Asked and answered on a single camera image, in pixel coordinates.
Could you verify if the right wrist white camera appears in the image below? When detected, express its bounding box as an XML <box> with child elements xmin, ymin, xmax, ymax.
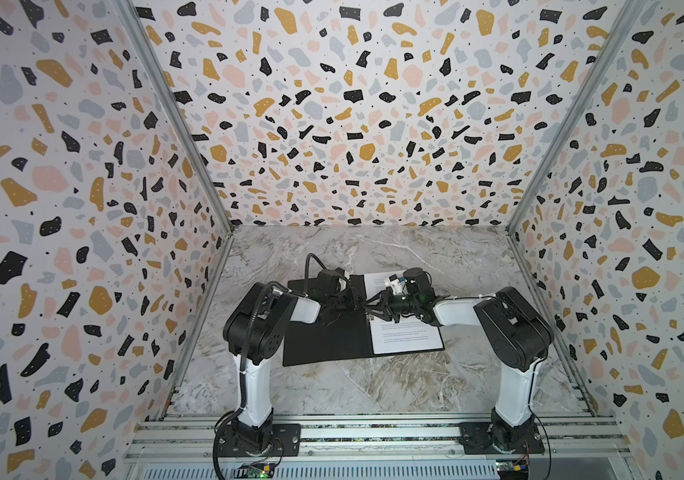
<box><xmin>385</xmin><ymin>274</ymin><xmax>407</xmax><ymax>296</ymax></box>

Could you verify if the aluminium corner post right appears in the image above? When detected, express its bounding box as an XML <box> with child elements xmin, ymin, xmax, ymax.
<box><xmin>505</xmin><ymin>0</ymin><xmax>645</xmax><ymax>238</ymax></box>

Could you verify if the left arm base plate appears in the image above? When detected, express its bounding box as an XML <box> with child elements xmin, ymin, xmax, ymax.
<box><xmin>216</xmin><ymin>422</ymin><xmax>302</xmax><ymax>458</ymax></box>

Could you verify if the aluminium corner post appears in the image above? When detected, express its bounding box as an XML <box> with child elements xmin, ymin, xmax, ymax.
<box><xmin>113</xmin><ymin>0</ymin><xmax>234</xmax><ymax>238</ymax></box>
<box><xmin>505</xmin><ymin>0</ymin><xmax>645</xmax><ymax>238</ymax></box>

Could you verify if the text page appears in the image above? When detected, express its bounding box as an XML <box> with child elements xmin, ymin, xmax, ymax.
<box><xmin>363</xmin><ymin>271</ymin><xmax>445</xmax><ymax>356</ymax></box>

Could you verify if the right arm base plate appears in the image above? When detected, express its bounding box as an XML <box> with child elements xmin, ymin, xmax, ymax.
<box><xmin>459</xmin><ymin>421</ymin><xmax>546</xmax><ymax>455</ymax></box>

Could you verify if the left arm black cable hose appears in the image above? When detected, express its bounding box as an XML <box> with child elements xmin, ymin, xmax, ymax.
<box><xmin>212</xmin><ymin>252</ymin><xmax>328</xmax><ymax>480</ymax></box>

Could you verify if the orange black file folder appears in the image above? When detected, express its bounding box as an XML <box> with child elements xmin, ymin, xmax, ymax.
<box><xmin>282</xmin><ymin>272</ymin><xmax>446</xmax><ymax>368</ymax></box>

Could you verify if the aluminium corner post left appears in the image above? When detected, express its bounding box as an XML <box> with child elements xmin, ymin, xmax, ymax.
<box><xmin>113</xmin><ymin>0</ymin><xmax>234</xmax><ymax>238</ymax></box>

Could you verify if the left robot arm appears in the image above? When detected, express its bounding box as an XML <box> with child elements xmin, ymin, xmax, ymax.
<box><xmin>223</xmin><ymin>268</ymin><xmax>368</xmax><ymax>449</ymax></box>

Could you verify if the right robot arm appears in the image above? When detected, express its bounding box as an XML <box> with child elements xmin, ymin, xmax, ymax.
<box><xmin>362</xmin><ymin>267</ymin><xmax>554</xmax><ymax>451</ymax></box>

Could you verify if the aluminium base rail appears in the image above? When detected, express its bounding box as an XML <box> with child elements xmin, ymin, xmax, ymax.
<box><xmin>124</xmin><ymin>413</ymin><xmax>643</xmax><ymax>479</ymax></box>

